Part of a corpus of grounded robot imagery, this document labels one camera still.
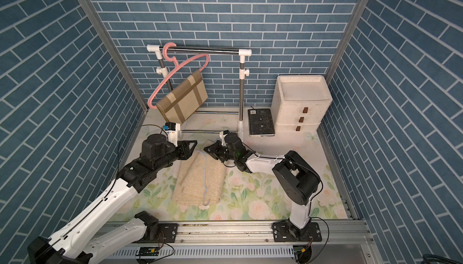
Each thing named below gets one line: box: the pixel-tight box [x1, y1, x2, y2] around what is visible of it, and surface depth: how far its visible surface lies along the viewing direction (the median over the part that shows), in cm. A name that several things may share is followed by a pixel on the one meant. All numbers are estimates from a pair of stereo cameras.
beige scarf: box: [171, 149, 227, 208], surface depth 85 cm
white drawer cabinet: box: [271, 74, 333, 133], surface depth 99 cm
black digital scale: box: [247, 108, 276, 137], surface depth 114 cm
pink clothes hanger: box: [147, 42, 210, 110], surface depth 81 cm
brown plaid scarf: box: [155, 69, 209, 126], surface depth 92 cm
